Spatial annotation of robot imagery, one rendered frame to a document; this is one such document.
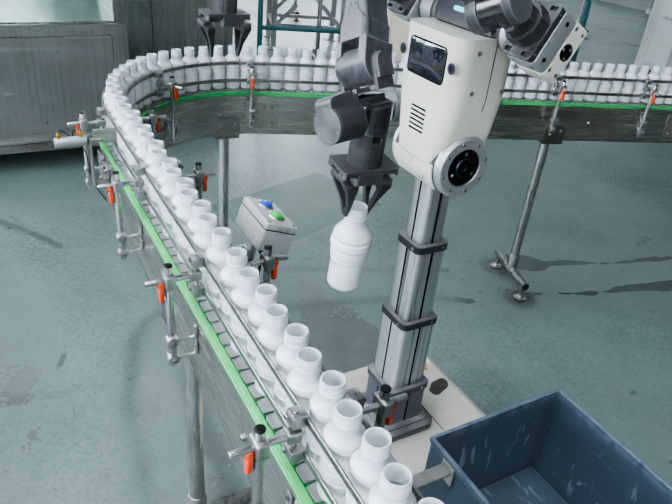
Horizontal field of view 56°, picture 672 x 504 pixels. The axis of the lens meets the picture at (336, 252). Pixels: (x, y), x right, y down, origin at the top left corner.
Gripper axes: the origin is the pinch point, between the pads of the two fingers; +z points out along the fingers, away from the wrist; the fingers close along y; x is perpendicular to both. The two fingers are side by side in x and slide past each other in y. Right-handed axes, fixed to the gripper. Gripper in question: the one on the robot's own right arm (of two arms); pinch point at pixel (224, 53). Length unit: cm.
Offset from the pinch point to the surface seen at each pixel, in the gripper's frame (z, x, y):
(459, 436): 47, 85, -13
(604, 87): 34, -47, -198
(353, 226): 13, 62, 0
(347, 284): 25, 63, 0
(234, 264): 25, 50, 16
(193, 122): 51, -93, -21
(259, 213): 27.5, 27.7, 2.0
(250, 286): 25, 57, 16
